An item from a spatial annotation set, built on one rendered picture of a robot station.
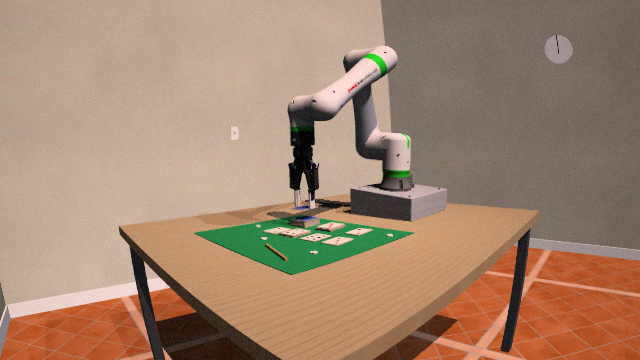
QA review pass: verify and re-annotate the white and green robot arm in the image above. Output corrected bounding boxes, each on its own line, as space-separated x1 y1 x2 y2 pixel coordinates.
288 46 415 192

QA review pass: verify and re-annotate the orange thin rod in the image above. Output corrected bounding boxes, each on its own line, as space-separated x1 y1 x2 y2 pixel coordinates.
265 244 288 261

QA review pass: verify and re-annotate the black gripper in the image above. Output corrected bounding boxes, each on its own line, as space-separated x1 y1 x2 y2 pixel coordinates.
288 147 319 209

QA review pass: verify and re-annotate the green felt mat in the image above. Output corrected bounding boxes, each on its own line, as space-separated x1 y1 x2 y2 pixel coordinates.
194 218 414 275

